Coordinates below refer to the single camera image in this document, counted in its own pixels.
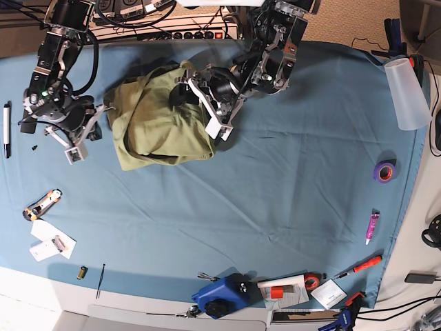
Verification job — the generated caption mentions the translucent plastic cup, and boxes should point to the translucent plastic cup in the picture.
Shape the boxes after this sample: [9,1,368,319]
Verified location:
[384,58,431,131]

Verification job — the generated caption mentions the orange black tool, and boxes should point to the orange black tool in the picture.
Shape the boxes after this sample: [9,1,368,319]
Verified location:
[408,54,424,86]

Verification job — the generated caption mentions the white square booklet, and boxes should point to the white square booklet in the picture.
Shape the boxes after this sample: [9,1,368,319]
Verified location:
[311,279,347,310]

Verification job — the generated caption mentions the orange grey utility knife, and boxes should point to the orange grey utility knife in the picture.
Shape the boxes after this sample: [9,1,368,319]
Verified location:
[23,189,62,221]

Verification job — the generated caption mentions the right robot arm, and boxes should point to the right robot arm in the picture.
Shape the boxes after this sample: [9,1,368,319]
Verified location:
[18,1,108,163]

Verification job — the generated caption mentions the black power adapter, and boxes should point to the black power adapter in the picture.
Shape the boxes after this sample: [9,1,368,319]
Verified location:
[404,272,439,284]

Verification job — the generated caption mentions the olive green t-shirt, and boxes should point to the olive green t-shirt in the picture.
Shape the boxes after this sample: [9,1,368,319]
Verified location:
[103,61,216,171]

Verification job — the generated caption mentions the pink glue tube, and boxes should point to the pink glue tube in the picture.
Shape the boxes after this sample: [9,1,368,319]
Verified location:
[365,209,380,245]

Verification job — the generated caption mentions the blue plastic device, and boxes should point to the blue plastic device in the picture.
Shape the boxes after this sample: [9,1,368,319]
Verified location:
[192,272,251,319]

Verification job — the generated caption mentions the purple tape roll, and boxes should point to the purple tape roll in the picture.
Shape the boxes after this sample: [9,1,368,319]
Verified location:
[373,159,397,184]

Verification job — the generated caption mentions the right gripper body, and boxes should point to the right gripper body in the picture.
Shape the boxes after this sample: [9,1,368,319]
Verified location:
[44,105,114,164]

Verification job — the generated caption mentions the orange tape roll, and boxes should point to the orange tape roll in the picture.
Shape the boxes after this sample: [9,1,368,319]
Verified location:
[304,272,321,292]

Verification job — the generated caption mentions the black remote control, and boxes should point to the black remote control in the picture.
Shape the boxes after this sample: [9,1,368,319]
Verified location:
[20,118,38,134]

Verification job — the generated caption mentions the white rolled paper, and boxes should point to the white rolled paper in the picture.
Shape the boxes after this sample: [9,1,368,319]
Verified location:
[257,274,305,288]

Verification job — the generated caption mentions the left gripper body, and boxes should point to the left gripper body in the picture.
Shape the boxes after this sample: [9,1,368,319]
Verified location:
[174,63,245,141]

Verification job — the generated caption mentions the black tweezers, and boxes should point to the black tweezers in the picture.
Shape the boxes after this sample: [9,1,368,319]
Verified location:
[96,263,105,299]

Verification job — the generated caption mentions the orange handled screwdriver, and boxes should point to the orange handled screwdriver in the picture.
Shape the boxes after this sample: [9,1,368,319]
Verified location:
[334,255,382,279]

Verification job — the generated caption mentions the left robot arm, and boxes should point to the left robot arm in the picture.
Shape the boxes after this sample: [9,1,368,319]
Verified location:
[169,1,320,140]

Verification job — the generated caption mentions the blue table cloth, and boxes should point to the blue table cloth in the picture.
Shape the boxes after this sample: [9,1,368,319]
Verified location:
[1,41,426,307]

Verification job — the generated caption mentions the blue orange clamp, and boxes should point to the blue orange clamp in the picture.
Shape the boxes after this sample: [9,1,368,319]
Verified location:
[318,292,365,331]

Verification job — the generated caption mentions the white marker pen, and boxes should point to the white marker pen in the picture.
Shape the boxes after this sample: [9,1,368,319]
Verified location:
[3,101,11,159]

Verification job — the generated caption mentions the small orange block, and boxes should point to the small orange block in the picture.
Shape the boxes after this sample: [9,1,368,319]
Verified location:
[270,286,284,300]

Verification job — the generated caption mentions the white paper card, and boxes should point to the white paper card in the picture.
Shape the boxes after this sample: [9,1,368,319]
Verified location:
[30,219,76,259]

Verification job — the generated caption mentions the small green battery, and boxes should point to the small green battery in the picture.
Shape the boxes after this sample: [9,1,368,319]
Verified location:
[76,265,88,280]

